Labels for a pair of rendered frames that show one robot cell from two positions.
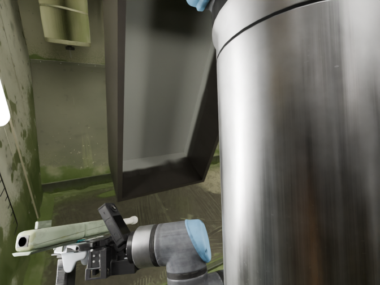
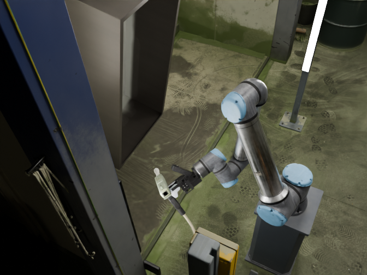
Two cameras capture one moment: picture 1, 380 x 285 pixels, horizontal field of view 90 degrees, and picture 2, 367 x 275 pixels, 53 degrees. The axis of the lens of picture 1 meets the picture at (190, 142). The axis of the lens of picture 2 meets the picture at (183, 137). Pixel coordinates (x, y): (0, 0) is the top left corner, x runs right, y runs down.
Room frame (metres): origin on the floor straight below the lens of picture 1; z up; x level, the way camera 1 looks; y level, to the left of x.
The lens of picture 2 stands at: (-0.68, 0.71, 2.44)
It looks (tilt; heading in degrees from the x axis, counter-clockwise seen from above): 48 degrees down; 331
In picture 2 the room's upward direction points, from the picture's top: 4 degrees counter-clockwise
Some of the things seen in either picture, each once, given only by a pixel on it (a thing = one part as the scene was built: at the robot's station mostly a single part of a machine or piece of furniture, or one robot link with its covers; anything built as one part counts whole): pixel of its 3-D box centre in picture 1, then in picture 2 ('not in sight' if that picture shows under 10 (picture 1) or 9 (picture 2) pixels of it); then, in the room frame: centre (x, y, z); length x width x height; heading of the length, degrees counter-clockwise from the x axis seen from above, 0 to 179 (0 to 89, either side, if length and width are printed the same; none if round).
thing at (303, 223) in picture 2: not in sight; (280, 228); (-0.01, -0.31, 0.32); 0.31 x 0.31 x 0.64; 30
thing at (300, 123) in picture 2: not in sight; (292, 121); (0.84, -1.27, 0.01); 0.20 x 0.20 x 0.01; 30
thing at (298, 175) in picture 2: not in sight; (294, 183); (-0.01, -0.30, 0.83); 0.17 x 0.15 x 0.18; 109
